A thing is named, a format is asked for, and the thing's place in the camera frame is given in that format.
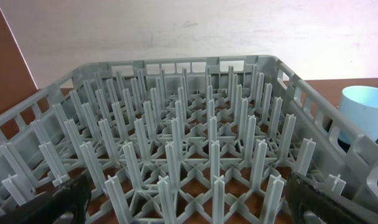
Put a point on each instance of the grey plastic dishwasher rack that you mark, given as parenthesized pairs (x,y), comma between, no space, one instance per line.
(165,141)

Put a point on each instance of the light blue plastic cup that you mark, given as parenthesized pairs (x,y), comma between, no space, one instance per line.
(360,105)

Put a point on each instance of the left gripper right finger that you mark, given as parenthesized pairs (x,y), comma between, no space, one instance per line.
(303,196)

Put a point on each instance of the round black serving tray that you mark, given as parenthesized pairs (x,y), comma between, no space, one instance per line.
(360,170)

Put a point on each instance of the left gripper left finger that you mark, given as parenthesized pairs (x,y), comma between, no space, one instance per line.
(71,197)

